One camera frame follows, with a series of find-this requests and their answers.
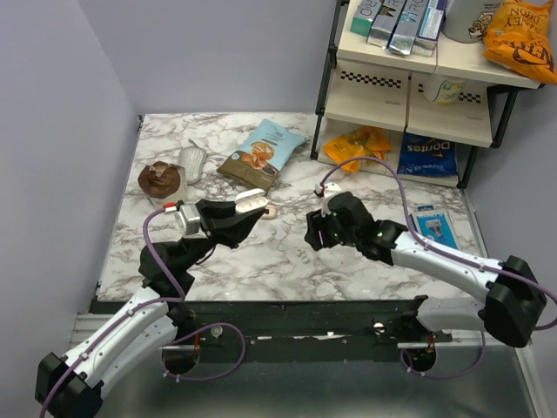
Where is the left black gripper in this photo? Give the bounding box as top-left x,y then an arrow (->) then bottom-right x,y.
180,197 -> 266,273

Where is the white earbud charging case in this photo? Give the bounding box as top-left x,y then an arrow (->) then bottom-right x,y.
234,188 -> 268,214

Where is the beige earbud charging case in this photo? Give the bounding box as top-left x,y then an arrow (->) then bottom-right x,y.
261,205 -> 278,219

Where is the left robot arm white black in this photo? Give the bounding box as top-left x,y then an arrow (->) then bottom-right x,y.
35,189 -> 268,417

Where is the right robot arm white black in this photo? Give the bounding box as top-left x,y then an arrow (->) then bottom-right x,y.
305,192 -> 547,347

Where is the blue cassava chips bag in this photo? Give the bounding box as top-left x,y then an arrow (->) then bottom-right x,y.
217,119 -> 308,193

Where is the brown paper wrapped cup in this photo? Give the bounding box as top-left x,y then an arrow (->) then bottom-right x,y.
138,161 -> 187,209

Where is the orange snack bag lower shelf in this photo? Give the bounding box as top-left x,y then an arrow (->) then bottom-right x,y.
324,125 -> 392,164

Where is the blue white card packet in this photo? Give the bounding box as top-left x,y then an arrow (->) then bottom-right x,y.
412,206 -> 460,250

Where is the blue Doritos bag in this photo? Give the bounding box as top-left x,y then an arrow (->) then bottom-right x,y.
397,132 -> 458,178

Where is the white yellow cup on shelf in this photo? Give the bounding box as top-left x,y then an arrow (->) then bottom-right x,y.
422,74 -> 467,105

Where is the silver toothpaste box middle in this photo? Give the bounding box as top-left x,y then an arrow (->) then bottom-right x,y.
388,0 -> 428,56

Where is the silver toothpaste box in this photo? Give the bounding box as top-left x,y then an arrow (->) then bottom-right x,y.
366,0 -> 405,49
388,0 -> 428,56

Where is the teal toothpaste box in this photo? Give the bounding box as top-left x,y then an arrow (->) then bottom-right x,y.
350,0 -> 383,37

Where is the silver toothpaste box left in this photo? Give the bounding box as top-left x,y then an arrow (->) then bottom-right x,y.
366,0 -> 405,49

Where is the blue white toothpaste box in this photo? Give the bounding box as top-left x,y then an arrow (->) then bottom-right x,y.
412,0 -> 447,57

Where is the white popcorn tub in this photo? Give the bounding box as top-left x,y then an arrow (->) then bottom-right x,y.
442,0 -> 502,44

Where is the orange honey dijon chips bag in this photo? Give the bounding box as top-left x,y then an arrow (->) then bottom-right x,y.
483,1 -> 556,84

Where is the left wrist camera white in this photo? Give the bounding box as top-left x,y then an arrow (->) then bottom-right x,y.
164,201 -> 201,238

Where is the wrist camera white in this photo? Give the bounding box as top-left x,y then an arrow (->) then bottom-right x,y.
164,201 -> 201,238
314,182 -> 342,217

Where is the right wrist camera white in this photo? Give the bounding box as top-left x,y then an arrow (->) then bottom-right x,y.
314,182 -> 342,217

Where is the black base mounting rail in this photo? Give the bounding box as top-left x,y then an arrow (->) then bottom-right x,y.
171,296 -> 438,364

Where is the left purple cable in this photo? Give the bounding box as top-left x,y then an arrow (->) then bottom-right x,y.
38,207 -> 247,418

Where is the black frame cream shelf unit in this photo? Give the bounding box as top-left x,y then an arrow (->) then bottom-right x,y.
310,1 -> 541,189

